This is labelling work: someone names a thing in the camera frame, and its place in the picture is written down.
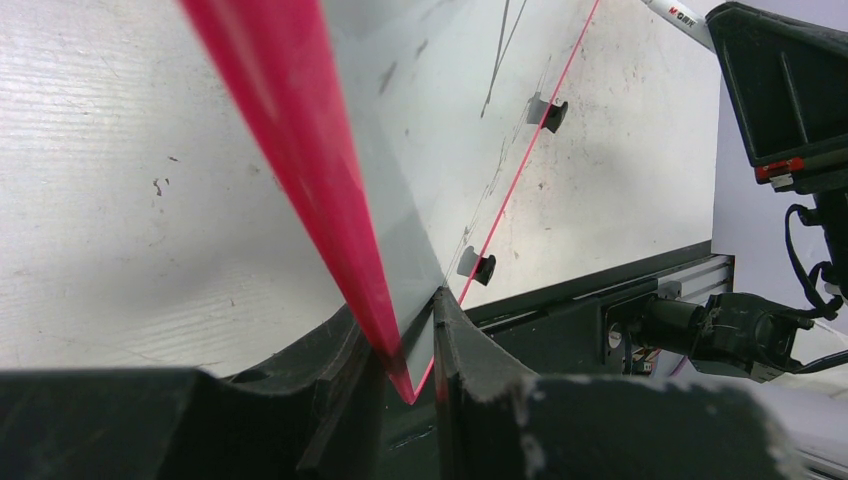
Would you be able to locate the pink-framed whiteboard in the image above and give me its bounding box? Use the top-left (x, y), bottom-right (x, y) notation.
top-left (182, 1), bottom-right (597, 403)

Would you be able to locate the black whiteboard marker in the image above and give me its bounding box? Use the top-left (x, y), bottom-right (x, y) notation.
top-left (642, 0), bottom-right (715, 53)

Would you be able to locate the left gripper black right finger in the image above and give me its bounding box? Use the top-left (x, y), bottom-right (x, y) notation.
top-left (433, 288), bottom-right (805, 479)

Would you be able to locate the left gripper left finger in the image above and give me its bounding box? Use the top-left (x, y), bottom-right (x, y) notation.
top-left (1, 308), bottom-right (385, 479)

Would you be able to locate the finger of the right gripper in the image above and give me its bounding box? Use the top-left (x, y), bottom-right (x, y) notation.
top-left (706, 2), bottom-right (847, 194)

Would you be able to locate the black whiteboard clip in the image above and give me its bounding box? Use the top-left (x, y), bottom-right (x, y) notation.
top-left (473, 255), bottom-right (497, 286)
top-left (541, 101), bottom-right (569, 134)

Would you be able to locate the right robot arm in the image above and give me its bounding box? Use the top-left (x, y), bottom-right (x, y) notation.
top-left (626, 1), bottom-right (847, 382)

